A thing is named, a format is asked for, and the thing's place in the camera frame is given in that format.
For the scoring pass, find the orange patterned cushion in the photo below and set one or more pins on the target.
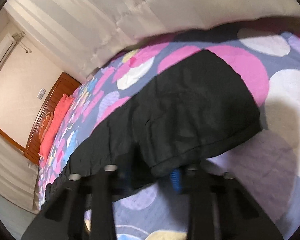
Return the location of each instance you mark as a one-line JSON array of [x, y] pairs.
[[45, 125]]

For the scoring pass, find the black padded jacket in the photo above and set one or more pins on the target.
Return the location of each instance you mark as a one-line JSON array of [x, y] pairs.
[[198, 108]]

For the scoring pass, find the wooden headboard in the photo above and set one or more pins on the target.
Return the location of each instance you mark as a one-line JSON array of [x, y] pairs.
[[65, 84]]

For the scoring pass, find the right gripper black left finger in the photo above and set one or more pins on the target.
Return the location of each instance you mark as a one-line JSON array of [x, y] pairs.
[[82, 208]]

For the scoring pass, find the red pillow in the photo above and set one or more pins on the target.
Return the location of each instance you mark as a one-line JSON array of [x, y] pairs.
[[58, 115]]

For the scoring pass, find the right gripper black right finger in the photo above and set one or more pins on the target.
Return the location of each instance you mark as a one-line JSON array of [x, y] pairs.
[[220, 207]]

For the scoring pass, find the white air conditioner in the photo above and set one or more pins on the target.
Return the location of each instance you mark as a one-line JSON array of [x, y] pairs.
[[6, 46]]

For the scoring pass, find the colourful dotted bed blanket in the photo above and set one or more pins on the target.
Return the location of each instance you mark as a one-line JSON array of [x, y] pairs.
[[266, 54]]

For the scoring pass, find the beige curtain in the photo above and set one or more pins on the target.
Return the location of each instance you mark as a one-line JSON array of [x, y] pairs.
[[82, 35]]

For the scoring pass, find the wall switch panel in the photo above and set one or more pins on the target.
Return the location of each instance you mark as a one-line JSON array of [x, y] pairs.
[[41, 94]]

